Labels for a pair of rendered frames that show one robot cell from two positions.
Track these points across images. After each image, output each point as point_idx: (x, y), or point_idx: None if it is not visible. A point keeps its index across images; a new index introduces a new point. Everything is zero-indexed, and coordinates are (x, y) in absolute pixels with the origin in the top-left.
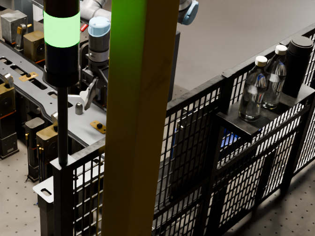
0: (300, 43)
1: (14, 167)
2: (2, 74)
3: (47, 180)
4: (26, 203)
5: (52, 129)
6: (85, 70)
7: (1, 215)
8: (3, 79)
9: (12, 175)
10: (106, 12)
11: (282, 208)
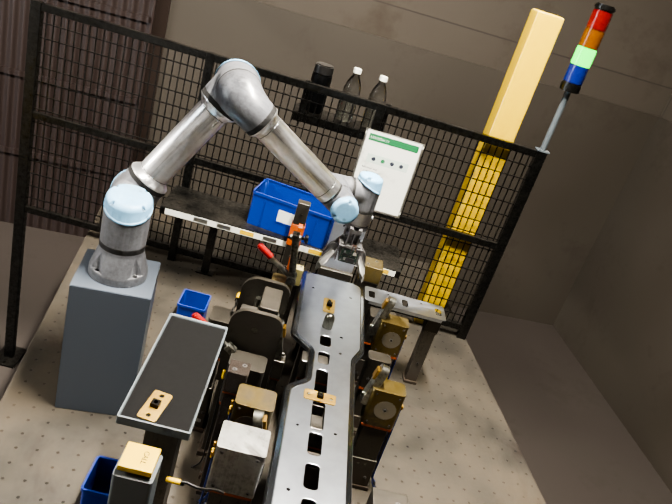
0: (330, 65)
1: None
2: (347, 427)
3: (428, 315)
4: None
5: (389, 319)
6: (361, 248)
7: (423, 429)
8: (353, 422)
9: None
10: (340, 179)
11: None
